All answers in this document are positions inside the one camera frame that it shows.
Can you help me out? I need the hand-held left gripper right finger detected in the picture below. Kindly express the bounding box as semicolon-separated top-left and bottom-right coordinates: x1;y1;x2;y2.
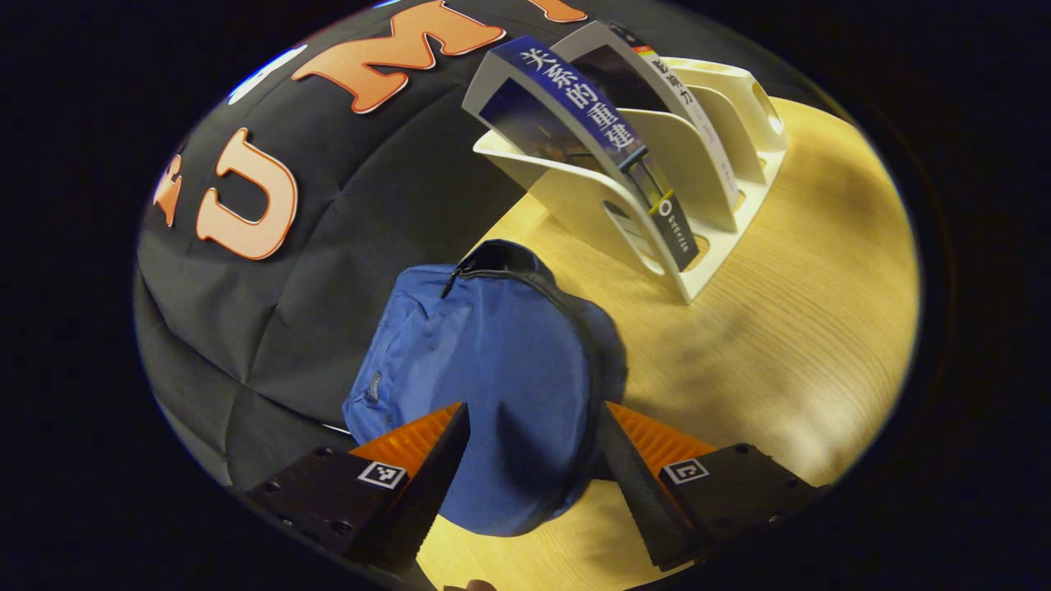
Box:
604;401;830;571

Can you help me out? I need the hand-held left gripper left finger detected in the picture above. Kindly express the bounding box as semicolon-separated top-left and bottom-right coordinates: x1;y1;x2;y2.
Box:
246;402;471;575

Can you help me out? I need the blue schoolbag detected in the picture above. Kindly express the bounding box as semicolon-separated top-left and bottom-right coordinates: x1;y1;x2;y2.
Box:
342;240;629;538

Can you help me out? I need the white bookshelf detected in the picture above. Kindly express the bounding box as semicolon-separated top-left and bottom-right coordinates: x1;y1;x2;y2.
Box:
474;56;791;305

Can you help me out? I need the grey and white book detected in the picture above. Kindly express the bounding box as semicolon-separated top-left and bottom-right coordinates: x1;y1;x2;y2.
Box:
552;21;744;235

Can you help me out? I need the blue cover book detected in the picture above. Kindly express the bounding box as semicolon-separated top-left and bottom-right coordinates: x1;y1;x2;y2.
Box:
462;34;700;273

